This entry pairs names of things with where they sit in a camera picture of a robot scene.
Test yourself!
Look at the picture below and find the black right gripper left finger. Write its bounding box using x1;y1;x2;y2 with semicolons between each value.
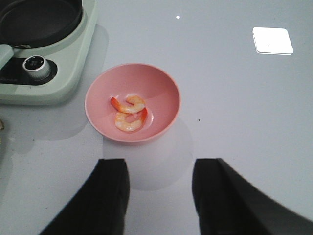
41;159;130;235

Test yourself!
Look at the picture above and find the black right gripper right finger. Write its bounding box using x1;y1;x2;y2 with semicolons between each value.
192;158;313;235

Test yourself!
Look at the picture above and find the orange shrimp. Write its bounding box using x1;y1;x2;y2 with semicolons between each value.
110;94;146;114
114;108;148;132

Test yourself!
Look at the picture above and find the pink bowl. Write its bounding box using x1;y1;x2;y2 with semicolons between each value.
85;63;181;145

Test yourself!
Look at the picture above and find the green breakfast maker base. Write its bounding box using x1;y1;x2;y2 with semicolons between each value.
0;0;97;105

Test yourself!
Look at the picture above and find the silver right control knob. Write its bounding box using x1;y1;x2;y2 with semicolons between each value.
22;55;51;81

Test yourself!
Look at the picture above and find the black round frying pan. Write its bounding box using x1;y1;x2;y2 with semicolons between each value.
0;0;83;48

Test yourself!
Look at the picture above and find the green pan handle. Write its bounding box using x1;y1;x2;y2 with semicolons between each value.
0;44;14;69

